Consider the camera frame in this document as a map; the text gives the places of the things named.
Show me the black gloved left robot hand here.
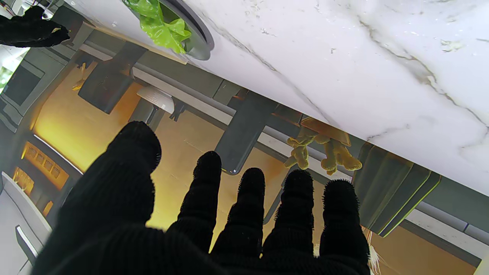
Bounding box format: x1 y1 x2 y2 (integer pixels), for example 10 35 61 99
31 121 371 275

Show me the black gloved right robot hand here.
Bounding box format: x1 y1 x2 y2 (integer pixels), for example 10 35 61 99
0 6 70 48

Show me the green lettuce leaf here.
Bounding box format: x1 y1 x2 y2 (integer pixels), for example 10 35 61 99
122 0 191 54

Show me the dark leaning board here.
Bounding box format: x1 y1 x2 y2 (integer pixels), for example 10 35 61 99
78 41 147 114

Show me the grey round plate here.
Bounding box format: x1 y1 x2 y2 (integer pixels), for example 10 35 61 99
130 0 214 61

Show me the yellow plush toy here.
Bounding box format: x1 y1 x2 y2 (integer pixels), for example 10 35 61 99
283 126 363 175

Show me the dark green ribbed vase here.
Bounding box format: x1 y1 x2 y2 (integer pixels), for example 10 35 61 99
351 143 442 237

